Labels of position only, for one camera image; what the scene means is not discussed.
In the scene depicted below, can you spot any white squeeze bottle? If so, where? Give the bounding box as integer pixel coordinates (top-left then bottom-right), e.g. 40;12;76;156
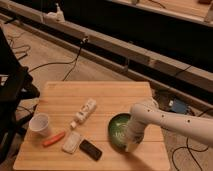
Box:
70;98;97;129

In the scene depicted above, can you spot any orange marker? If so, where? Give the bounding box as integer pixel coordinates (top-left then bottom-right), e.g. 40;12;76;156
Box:
42;132;66;147

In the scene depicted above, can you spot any black floor cable right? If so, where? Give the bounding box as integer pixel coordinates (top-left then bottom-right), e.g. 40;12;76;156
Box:
169;106;213;171

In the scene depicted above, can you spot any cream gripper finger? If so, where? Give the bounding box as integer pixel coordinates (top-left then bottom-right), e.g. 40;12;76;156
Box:
125;143;137;152

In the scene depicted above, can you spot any black chair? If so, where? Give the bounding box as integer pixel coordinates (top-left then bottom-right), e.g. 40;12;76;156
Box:
0;27;40;164

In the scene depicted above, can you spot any white paper cup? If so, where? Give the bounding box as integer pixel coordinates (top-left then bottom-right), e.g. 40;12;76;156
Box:
29;113;51;137

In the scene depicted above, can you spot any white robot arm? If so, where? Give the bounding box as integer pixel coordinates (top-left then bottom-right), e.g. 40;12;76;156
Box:
125;98;213;152

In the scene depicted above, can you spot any green ceramic bowl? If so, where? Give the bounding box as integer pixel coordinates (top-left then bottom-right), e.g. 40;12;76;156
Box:
108;113;134;152

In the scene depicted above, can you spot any black smartphone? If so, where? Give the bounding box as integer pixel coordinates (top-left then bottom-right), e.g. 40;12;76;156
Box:
79;140;102;161

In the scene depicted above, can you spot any black floor cable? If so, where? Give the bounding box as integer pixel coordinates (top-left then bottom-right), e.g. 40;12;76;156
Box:
169;106;213;171
3;34;88;82

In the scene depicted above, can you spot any white object on ledge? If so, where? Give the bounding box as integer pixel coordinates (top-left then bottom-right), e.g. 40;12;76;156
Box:
46;4;65;22

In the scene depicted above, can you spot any blue box on floor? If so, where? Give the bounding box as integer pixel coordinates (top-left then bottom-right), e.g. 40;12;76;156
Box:
169;99;188;114

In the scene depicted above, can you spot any black floor cable left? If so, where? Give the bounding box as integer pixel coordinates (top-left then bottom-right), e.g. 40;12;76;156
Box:
3;34;88;82

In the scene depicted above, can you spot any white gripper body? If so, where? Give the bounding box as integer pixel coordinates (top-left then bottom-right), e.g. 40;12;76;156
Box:
124;118;147;147

